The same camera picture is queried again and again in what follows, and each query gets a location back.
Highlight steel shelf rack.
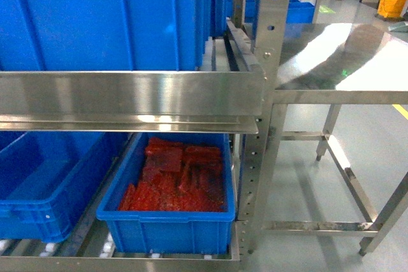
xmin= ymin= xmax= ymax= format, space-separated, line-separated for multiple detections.
xmin=1 ymin=0 xmax=289 ymax=271

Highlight red parts pile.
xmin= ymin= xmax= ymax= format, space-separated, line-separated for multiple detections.
xmin=117 ymin=137 xmax=225 ymax=212

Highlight blue bin with red parts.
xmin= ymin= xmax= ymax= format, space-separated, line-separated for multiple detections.
xmin=96 ymin=132 xmax=235 ymax=254

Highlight blue empty bin lower shelf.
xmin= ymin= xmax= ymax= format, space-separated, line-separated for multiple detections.
xmin=1 ymin=132 xmax=128 ymax=243

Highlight large blue bin upper shelf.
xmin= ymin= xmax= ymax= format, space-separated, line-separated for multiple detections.
xmin=1 ymin=0 xmax=205 ymax=71

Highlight steel work table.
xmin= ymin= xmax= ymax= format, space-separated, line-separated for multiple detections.
xmin=263 ymin=23 xmax=407 ymax=255

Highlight yellow mop bucket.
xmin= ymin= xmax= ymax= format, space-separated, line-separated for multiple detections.
xmin=377 ymin=0 xmax=406 ymax=18

